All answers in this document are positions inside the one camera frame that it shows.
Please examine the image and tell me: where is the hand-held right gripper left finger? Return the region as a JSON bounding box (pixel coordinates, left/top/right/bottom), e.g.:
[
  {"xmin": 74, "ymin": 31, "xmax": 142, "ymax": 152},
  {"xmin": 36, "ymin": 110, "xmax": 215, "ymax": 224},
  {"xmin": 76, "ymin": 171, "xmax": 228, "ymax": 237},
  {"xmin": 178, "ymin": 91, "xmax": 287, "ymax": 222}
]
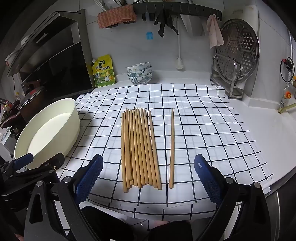
[{"xmin": 24, "ymin": 154, "xmax": 104, "ymax": 241}]

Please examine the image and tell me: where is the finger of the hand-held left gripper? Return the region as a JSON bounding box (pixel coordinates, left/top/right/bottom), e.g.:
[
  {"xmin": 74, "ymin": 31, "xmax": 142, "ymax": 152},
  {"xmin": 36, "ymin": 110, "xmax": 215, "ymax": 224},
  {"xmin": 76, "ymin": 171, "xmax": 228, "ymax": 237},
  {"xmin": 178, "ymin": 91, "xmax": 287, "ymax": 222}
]
[
  {"xmin": 0, "ymin": 152, "xmax": 34, "ymax": 178},
  {"xmin": 5, "ymin": 152, "xmax": 65, "ymax": 186}
]

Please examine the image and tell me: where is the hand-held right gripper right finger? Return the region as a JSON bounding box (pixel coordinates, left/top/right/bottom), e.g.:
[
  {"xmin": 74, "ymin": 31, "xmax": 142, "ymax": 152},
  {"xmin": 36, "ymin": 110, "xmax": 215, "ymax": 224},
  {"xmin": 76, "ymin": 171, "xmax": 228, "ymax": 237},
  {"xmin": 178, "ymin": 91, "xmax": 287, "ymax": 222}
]
[{"xmin": 194, "ymin": 153, "xmax": 271, "ymax": 241}]

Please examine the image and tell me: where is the cream round basin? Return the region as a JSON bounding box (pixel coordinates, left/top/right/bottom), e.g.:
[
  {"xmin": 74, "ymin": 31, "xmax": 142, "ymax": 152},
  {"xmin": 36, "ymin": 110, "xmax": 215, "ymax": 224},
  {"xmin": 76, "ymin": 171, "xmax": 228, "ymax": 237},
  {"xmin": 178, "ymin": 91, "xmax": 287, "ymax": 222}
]
[{"xmin": 14, "ymin": 98, "xmax": 80, "ymax": 170}]

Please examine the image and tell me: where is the single wooden chopstick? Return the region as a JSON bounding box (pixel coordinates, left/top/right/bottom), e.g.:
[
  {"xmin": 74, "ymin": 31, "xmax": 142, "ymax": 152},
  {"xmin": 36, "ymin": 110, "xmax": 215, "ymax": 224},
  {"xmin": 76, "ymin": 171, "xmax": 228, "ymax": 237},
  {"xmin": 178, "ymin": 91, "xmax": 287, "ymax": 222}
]
[{"xmin": 169, "ymin": 108, "xmax": 175, "ymax": 189}]

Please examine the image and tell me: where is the bundle of wooden chopsticks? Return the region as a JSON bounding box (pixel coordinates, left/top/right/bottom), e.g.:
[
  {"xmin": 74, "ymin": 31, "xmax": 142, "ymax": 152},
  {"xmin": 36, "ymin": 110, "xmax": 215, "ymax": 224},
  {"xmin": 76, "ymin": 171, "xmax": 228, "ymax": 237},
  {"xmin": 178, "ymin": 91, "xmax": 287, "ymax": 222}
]
[{"xmin": 121, "ymin": 108, "xmax": 162, "ymax": 193}]

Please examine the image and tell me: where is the white black checked cloth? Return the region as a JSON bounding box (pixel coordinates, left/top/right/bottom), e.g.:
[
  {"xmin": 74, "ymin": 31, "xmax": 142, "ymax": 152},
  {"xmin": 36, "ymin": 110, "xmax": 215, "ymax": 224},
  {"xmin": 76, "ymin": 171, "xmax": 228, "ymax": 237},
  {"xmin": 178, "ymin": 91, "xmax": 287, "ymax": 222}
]
[{"xmin": 55, "ymin": 83, "xmax": 272, "ymax": 220}]

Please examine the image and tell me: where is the brown cooking pot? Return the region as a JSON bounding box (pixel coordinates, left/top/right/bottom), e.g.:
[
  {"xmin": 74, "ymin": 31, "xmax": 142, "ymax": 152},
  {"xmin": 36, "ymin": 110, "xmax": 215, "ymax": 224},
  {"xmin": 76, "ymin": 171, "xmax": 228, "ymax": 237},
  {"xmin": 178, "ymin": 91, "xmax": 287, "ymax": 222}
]
[{"xmin": 18, "ymin": 91, "xmax": 48, "ymax": 122}]

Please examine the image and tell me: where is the glass pot lid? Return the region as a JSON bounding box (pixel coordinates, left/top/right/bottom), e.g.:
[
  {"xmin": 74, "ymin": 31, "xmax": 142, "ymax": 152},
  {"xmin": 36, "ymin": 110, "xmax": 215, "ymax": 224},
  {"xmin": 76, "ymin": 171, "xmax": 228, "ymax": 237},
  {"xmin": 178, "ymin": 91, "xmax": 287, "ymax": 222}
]
[{"xmin": 17, "ymin": 86, "xmax": 46, "ymax": 109}]

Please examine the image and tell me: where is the black range hood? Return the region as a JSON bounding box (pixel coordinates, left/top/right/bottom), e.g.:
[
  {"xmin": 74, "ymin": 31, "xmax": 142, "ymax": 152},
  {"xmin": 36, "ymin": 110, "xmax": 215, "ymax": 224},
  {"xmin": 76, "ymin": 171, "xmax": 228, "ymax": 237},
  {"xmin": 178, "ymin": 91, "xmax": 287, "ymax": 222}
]
[{"xmin": 6, "ymin": 9, "xmax": 94, "ymax": 98}]

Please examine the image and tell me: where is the white bowl red print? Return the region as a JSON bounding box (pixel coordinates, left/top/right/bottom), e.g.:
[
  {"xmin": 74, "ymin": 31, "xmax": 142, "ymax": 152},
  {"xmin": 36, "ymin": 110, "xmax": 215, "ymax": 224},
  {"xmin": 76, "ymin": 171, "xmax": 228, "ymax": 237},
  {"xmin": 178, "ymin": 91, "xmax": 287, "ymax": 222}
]
[{"xmin": 5, "ymin": 50, "xmax": 18, "ymax": 66}]

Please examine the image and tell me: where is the yellow seasoning pouch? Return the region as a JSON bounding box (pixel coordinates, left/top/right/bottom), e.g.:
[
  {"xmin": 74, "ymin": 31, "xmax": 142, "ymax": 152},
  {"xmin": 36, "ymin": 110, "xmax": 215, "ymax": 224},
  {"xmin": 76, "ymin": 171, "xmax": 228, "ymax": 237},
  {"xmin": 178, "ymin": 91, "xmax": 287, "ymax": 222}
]
[{"xmin": 92, "ymin": 54, "xmax": 115, "ymax": 88}]

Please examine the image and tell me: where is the blue floral ceramic bowl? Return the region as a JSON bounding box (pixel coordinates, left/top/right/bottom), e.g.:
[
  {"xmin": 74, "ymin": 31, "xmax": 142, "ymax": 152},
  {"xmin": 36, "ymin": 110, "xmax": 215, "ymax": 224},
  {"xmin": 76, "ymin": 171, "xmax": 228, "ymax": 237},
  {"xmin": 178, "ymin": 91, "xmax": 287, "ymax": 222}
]
[
  {"xmin": 126, "ymin": 62, "xmax": 152, "ymax": 74},
  {"xmin": 127, "ymin": 70, "xmax": 153, "ymax": 80},
  {"xmin": 127, "ymin": 74, "xmax": 153, "ymax": 85}
]

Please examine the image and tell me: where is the stainless steamer tray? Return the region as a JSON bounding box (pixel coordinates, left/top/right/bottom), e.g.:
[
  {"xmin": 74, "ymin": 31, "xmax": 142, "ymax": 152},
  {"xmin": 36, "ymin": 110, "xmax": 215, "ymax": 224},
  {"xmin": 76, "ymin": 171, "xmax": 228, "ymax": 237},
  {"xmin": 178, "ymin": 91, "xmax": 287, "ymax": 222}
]
[{"xmin": 216, "ymin": 19, "xmax": 260, "ymax": 84}]

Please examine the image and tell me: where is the red gas valve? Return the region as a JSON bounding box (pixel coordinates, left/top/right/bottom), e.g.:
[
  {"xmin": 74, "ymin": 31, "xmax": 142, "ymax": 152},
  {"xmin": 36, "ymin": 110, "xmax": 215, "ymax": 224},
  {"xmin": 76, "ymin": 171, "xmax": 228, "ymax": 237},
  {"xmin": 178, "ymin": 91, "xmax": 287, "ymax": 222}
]
[{"xmin": 280, "ymin": 57, "xmax": 296, "ymax": 82}]

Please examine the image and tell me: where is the pink hanging cloth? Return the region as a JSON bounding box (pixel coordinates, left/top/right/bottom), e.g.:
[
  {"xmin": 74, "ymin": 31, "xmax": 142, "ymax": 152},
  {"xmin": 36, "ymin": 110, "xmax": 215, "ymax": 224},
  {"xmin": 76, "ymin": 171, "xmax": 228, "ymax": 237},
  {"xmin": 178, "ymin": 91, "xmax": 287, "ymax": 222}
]
[{"xmin": 206, "ymin": 14, "xmax": 224, "ymax": 49}]

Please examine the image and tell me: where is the black hanging cloth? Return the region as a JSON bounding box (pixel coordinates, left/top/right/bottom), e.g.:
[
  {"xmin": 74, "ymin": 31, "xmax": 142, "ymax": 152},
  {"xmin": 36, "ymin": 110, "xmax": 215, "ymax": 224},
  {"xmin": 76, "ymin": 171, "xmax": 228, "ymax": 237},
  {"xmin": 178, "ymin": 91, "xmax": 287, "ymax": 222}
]
[{"xmin": 154, "ymin": 10, "xmax": 179, "ymax": 38}]

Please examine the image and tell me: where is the orange sponge cloth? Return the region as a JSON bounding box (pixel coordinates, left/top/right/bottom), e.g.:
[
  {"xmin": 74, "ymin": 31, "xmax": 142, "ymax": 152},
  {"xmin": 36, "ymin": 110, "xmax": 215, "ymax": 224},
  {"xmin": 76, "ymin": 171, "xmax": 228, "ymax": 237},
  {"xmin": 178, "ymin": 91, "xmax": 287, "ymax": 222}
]
[{"xmin": 97, "ymin": 8, "xmax": 137, "ymax": 29}]

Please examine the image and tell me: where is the yellow gas hose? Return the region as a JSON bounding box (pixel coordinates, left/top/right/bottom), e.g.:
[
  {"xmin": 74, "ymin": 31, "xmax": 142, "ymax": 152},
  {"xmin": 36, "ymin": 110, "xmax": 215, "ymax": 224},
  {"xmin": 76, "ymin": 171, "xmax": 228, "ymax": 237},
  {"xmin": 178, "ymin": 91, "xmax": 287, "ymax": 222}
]
[{"xmin": 277, "ymin": 103, "xmax": 296, "ymax": 114}]

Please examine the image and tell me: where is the black wall hook rail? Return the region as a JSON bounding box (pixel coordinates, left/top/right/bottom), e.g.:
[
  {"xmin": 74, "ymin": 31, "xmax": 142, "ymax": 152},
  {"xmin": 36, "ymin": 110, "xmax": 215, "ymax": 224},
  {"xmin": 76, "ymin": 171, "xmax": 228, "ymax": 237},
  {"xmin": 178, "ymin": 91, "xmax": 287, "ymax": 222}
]
[{"xmin": 133, "ymin": 2, "xmax": 222, "ymax": 18}]

